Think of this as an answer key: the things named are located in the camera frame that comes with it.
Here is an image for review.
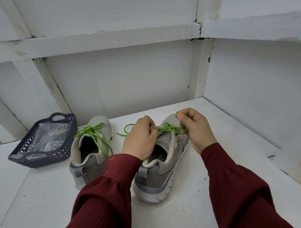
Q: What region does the person's left forearm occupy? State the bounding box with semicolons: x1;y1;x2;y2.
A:
67;153;143;228

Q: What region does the clear plastic bag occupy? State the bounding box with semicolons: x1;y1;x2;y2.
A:
25;122;72;153

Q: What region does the person's right hand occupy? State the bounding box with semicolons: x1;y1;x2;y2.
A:
175;107;218;155

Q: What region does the person's left hand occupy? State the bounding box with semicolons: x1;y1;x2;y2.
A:
121;115;161;162

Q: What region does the person's right forearm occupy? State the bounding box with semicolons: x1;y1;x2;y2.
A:
200;142;294;228

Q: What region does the green shoelace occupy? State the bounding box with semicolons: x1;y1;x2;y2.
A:
117;111;189;137
74;122;114;157

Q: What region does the grey mesh shoe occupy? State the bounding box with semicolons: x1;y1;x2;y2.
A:
69;115;114;190
132;113;191;204

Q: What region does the dark plastic lattice basket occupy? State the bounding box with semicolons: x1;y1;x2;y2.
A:
8;112;79;168

